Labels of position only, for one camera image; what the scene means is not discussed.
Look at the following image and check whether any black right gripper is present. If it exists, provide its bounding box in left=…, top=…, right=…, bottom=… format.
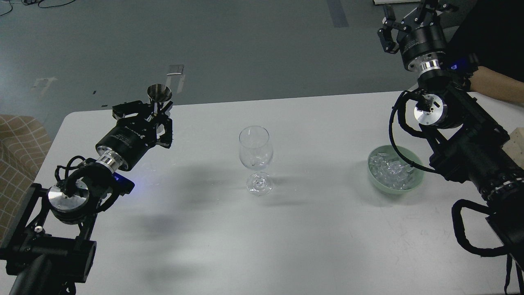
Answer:
left=377, top=0, right=459, bottom=72

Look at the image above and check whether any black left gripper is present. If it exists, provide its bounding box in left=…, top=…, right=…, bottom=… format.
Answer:
left=95, top=100, right=173, bottom=171

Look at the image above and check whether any steel cocktail jigger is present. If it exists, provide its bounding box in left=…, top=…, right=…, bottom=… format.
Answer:
left=147, top=84, right=173, bottom=121

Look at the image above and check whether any pile of ice cubes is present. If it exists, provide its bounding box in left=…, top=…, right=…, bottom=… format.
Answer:
left=368, top=152, right=416, bottom=190

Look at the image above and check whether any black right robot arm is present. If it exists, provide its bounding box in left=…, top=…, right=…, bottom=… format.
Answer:
left=377, top=0, right=523, bottom=294

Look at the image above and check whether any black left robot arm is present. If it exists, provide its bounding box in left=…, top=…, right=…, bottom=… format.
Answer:
left=1, top=99, right=173, bottom=295

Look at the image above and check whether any person's bare forearm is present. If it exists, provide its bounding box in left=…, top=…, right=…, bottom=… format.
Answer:
left=470, top=66, right=524, bottom=103

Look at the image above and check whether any clear wine glass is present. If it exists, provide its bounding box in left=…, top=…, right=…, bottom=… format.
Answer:
left=238, top=125, right=274, bottom=196

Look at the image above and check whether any beige checked cushion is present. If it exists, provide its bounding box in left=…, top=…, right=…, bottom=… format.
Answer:
left=0, top=114, right=52, bottom=241

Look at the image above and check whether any green bowl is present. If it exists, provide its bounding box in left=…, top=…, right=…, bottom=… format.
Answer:
left=367, top=145, right=425, bottom=195

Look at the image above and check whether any black floor cable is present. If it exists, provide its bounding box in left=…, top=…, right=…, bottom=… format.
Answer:
left=0, top=0, right=78, bottom=17

